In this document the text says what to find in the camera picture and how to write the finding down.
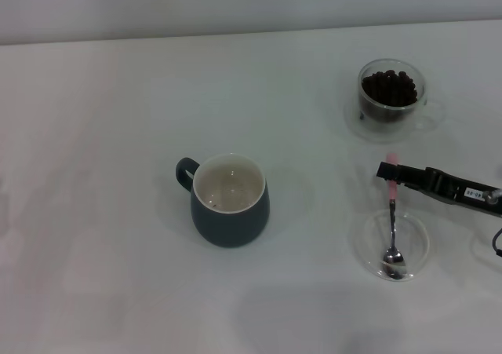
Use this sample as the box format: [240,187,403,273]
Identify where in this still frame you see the dark teal ceramic mug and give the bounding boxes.
[175,152,271,249]

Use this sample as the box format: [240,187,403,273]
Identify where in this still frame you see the clear glass cup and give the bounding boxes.
[357,58,446,132]

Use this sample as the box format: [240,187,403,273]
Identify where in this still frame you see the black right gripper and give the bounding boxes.
[376,161,502,218]

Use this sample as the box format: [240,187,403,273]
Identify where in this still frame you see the dark coffee beans pile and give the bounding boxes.
[360,69,419,123]

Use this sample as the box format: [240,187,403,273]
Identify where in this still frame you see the pink handled metal spoon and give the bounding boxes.
[380,152,407,280]

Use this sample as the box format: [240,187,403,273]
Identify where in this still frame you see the clear glass saucer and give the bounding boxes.
[355,208,431,283]
[344,90,442,143]

